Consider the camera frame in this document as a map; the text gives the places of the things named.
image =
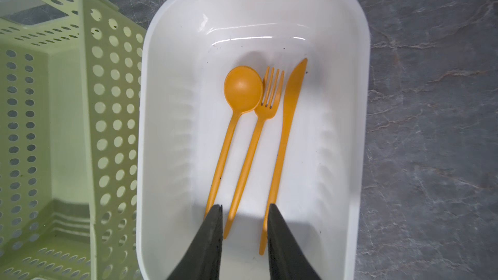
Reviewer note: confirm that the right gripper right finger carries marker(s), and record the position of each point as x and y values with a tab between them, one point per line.
286	259

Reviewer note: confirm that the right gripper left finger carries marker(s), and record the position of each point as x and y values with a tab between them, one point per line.
203	257

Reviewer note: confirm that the orange plastic fork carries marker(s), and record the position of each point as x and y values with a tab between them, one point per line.
266	109

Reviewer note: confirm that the orange plastic spoon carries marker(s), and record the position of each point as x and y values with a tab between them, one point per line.
243	90

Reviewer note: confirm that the green perforated plastic basket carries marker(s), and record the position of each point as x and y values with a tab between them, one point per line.
70	104

